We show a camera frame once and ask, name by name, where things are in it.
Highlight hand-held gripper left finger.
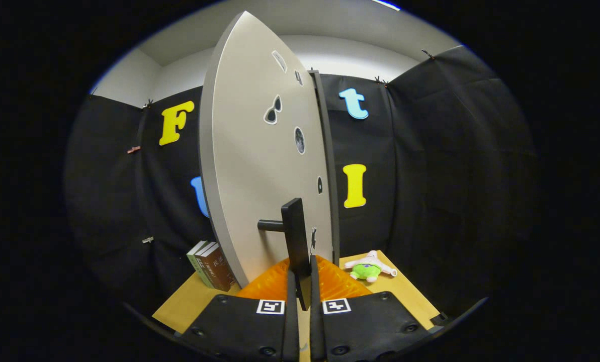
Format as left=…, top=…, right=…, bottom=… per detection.
left=177, top=256, right=300, bottom=362

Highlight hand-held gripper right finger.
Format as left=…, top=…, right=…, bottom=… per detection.
left=309, top=254, right=444, bottom=362

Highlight black door handle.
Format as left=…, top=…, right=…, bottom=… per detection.
left=258, top=198, right=313, bottom=311

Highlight beige cabinet door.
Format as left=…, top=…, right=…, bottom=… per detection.
left=199, top=11, right=335, bottom=290

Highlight green white plush toy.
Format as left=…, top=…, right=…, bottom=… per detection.
left=344, top=250, right=397, bottom=283

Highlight brown book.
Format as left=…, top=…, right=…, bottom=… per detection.
left=199, top=245, right=237, bottom=292

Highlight grey cabinet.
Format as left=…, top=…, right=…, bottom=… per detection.
left=307, top=70, right=341, bottom=268

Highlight black backdrop cloth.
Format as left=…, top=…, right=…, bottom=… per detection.
left=63, top=45, right=537, bottom=322

